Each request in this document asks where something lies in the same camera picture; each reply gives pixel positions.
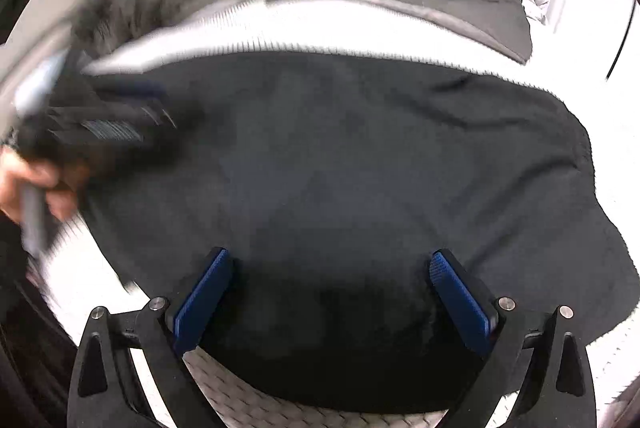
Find white honeycomb mattress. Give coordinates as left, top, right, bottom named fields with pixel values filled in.
left=43, top=0, right=639, bottom=427

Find white wardrobe door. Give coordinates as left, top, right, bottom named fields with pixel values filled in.
left=547, top=0, right=639, bottom=82

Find black pants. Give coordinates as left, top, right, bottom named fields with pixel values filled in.
left=82, top=51, right=639, bottom=414

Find left hand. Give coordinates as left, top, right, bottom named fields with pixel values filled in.
left=0, top=142, right=94, bottom=225

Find light blue pillow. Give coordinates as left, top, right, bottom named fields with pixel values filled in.
left=13, top=48, right=68, bottom=118

